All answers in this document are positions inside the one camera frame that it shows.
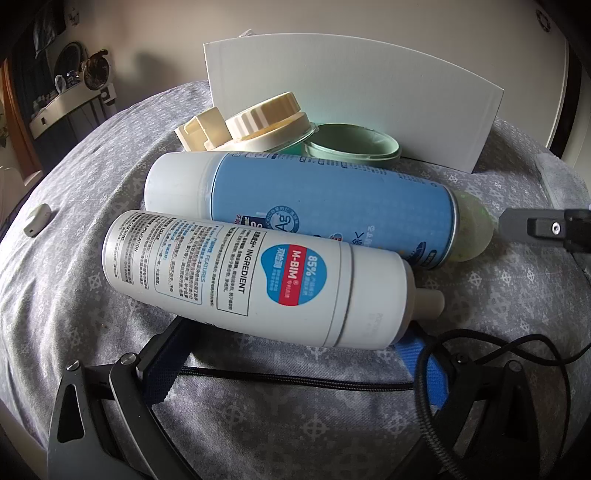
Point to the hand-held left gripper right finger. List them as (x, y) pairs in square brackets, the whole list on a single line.
[(438, 383)]

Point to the wooden door frame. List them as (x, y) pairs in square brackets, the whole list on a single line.
[(18, 120)]

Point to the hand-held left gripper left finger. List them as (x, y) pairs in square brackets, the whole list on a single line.
[(159, 378)]

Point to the white earbuds case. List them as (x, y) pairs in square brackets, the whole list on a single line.
[(37, 220)]

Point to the grey fluffy cloth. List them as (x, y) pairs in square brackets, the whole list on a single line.
[(563, 180)]

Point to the small round brown fan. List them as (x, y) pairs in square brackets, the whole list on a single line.
[(97, 69)]

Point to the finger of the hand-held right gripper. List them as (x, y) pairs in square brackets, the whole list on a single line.
[(545, 226)]

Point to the white spray bottle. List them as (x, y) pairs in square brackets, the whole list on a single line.
[(231, 277)]

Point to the white cardboard box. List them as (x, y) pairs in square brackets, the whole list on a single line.
[(369, 83)]

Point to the white board panel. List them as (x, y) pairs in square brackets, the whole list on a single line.
[(561, 92)]

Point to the pale green cup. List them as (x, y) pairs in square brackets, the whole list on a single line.
[(351, 147)]

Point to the white wall shelf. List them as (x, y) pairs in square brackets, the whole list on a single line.
[(60, 106)]

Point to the round black mirror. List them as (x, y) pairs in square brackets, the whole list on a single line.
[(71, 56)]

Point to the blue spray can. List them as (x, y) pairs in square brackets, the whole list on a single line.
[(346, 203)]

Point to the cream cup lid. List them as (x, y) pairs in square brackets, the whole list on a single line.
[(263, 124)]

